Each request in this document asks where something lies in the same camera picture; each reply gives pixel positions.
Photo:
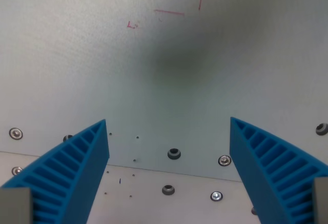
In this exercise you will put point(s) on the dark threaded insert hole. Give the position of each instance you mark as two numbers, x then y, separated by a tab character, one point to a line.
67	138
322	128
253	211

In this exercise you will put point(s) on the silver hex socket screw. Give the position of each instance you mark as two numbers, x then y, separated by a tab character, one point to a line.
216	196
16	170
224	160
16	133

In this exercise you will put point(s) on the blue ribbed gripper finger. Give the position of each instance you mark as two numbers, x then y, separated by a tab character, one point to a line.
69	172
269	172

